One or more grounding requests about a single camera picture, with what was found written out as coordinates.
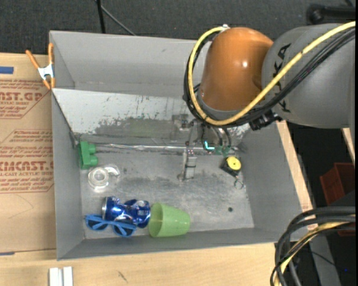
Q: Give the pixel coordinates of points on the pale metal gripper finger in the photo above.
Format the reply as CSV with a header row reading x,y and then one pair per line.
x,y
182,167
191,165

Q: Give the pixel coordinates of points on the grey metal bin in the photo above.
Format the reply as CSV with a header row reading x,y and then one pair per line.
x,y
173,189

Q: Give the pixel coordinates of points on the yellow and black tape measure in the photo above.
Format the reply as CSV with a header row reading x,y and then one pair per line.
x,y
232,164

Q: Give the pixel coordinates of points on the green plastic cup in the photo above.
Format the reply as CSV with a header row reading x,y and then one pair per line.
x,y
170,220

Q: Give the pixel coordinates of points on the crushed blue can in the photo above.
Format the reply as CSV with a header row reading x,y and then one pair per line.
x,y
126,210

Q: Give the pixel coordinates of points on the blue sunglasses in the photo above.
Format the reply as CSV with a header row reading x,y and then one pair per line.
x,y
122,229

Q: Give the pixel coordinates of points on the green toy brick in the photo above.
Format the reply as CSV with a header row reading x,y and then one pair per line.
x,y
86,155

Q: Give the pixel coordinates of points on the brown cardboard board, red print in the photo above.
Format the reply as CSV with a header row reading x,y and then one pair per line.
x,y
21,147

